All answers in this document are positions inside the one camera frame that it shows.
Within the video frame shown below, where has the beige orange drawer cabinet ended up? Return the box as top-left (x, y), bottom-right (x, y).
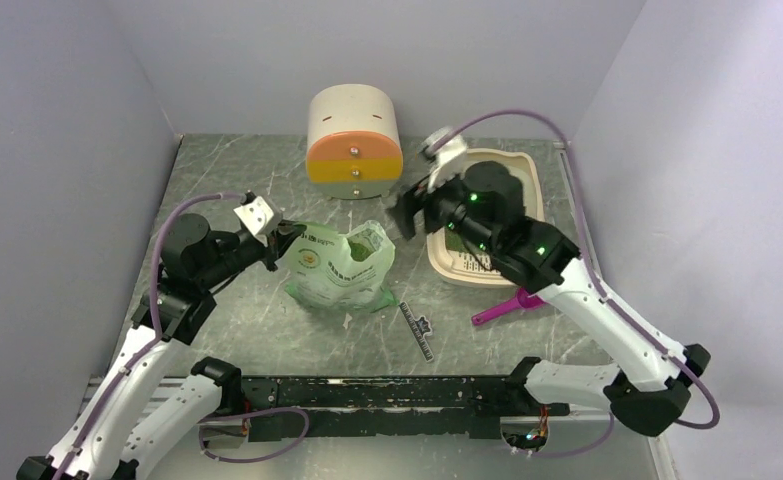
top-left (305, 84), bottom-right (404, 200)

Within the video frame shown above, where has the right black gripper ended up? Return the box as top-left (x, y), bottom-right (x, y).
top-left (384, 159), bottom-right (496, 254)

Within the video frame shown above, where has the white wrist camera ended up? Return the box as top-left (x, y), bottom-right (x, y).
top-left (421, 128), bottom-right (468, 193)
top-left (233, 192), bottom-right (283, 243)

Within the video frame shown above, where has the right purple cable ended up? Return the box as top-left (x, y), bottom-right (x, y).
top-left (430, 109), bottom-right (722, 460)

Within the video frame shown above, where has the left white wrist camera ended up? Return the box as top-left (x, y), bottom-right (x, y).
top-left (233, 192), bottom-right (283, 243)

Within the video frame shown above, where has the green litter bag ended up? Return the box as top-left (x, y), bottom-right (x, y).
top-left (283, 220), bottom-right (397, 312)

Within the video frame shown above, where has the purple cable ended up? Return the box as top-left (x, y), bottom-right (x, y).
top-left (49, 192), bottom-right (311, 480)
top-left (430, 109), bottom-right (722, 460)

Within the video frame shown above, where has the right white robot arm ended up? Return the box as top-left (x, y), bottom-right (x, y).
top-left (387, 161), bottom-right (711, 437)

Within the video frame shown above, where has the black mounting rail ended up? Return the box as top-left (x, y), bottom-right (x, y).
top-left (242, 375), bottom-right (569, 442)

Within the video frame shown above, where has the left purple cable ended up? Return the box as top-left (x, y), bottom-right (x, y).
top-left (49, 192), bottom-right (311, 480)

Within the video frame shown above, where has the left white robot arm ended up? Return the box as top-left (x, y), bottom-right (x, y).
top-left (16, 207), bottom-right (306, 479)

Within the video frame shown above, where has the magenta plastic scoop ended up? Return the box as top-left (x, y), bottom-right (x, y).
top-left (471, 288), bottom-right (546, 326)

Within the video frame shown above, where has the beige litter box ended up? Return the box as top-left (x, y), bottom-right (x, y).
top-left (426, 148), bottom-right (545, 288)

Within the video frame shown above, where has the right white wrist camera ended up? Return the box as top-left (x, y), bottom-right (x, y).
top-left (421, 128), bottom-right (468, 193)

